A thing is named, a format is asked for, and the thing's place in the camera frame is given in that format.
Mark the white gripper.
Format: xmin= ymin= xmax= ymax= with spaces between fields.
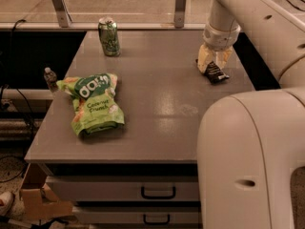
xmin=197 ymin=25 xmax=240 ymax=73

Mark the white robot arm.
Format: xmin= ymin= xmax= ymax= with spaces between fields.
xmin=197 ymin=0 xmax=305 ymax=229

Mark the green soda can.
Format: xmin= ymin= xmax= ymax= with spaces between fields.
xmin=98 ymin=16 xmax=120 ymax=56

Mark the green coconut crunch snack bag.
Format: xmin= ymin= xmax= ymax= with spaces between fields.
xmin=56 ymin=73 xmax=125 ymax=135

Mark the small clear plastic bottle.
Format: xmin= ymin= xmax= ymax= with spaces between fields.
xmin=44 ymin=67 xmax=58 ymax=93

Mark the grey upper drawer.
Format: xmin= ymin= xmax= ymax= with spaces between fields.
xmin=46 ymin=176 xmax=199 ymax=202

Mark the grey drawer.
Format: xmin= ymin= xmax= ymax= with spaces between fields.
xmin=72 ymin=206 xmax=201 ymax=225
xmin=46 ymin=176 xmax=199 ymax=202

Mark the grey lower drawer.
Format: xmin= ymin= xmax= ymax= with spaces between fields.
xmin=72 ymin=206 xmax=201 ymax=225

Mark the grey horizontal pipe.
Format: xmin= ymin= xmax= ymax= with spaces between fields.
xmin=2 ymin=89 xmax=53 ymax=100

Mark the brown cardboard box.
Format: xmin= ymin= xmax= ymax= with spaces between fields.
xmin=19 ymin=164 xmax=72 ymax=220

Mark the white and red shoe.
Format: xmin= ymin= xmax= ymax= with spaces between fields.
xmin=0 ymin=191 xmax=14 ymax=216

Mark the middle metal window bracket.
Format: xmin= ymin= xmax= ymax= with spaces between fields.
xmin=173 ymin=0 xmax=187 ymax=29

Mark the metal window bracket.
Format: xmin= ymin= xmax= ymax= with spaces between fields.
xmin=173 ymin=0 xmax=187 ymax=29
xmin=51 ymin=0 xmax=71 ymax=28

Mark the black upper drawer handle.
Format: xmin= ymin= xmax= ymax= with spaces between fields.
xmin=140 ymin=186 xmax=176 ymax=199

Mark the black drawer handle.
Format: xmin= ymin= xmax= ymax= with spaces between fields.
xmin=143 ymin=215 xmax=171 ymax=226
xmin=140 ymin=186 xmax=176 ymax=199

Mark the left metal window bracket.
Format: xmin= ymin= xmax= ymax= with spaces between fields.
xmin=51 ymin=0 xmax=71 ymax=28

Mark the black lower drawer handle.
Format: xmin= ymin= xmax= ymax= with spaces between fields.
xmin=143 ymin=215 xmax=171 ymax=226

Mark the black cable left side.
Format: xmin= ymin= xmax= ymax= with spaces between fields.
xmin=0 ymin=18 xmax=37 ymax=141

